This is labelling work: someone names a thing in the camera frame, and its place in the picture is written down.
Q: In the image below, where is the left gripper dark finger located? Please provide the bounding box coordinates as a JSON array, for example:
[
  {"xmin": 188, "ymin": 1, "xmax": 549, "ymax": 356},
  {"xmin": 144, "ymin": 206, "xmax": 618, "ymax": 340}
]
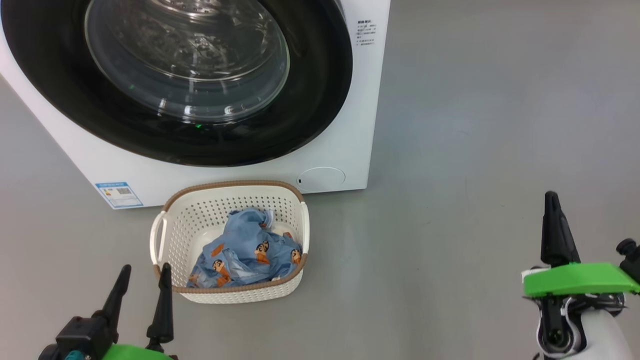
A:
[
  {"xmin": 146, "ymin": 262, "xmax": 175, "ymax": 352},
  {"xmin": 92, "ymin": 264, "xmax": 132, "ymax": 327}
]

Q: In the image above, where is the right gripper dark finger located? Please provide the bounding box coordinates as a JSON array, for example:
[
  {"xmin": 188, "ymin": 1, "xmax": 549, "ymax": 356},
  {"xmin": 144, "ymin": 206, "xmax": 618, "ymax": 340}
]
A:
[{"xmin": 541, "ymin": 191, "xmax": 581, "ymax": 268}]

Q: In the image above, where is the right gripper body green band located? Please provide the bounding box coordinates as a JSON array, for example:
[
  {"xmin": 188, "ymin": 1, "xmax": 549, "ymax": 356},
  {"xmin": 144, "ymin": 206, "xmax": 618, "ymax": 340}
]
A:
[{"xmin": 521, "ymin": 262, "xmax": 640, "ymax": 313}]

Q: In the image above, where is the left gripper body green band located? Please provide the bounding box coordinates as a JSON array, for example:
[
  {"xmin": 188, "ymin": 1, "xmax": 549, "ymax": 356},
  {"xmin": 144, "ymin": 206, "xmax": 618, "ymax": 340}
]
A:
[{"xmin": 102, "ymin": 343, "xmax": 177, "ymax": 360}]

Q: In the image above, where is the white perforated basket brown rim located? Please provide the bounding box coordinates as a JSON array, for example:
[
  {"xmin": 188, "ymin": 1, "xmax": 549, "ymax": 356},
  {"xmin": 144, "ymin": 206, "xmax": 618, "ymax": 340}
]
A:
[{"xmin": 149, "ymin": 180, "xmax": 311, "ymax": 305}]

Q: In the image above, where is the blue cartoon print garment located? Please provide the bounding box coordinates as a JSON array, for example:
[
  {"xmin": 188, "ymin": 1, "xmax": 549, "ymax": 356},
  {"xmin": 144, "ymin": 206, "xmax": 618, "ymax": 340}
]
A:
[{"xmin": 186, "ymin": 207, "xmax": 304, "ymax": 289}]

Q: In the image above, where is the black round glass washer door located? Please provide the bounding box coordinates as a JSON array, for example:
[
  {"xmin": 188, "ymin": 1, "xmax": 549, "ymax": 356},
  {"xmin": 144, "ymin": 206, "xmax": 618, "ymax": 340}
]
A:
[{"xmin": 0, "ymin": 0, "xmax": 354, "ymax": 167}]

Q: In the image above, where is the white front-load washing machine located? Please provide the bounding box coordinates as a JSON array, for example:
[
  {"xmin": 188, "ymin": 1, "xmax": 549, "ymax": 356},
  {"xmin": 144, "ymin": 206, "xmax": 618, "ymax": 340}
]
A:
[{"xmin": 0, "ymin": 0, "xmax": 392, "ymax": 210}]

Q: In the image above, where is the blue energy label sticker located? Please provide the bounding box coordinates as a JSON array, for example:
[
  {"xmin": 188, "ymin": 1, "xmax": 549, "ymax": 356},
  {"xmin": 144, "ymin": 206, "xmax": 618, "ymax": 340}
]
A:
[{"xmin": 95, "ymin": 181, "xmax": 144, "ymax": 209}]

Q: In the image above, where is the round white filter cover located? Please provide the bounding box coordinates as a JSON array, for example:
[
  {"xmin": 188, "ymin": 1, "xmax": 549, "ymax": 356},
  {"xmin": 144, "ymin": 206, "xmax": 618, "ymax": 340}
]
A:
[{"xmin": 298, "ymin": 167, "xmax": 346, "ymax": 192}]

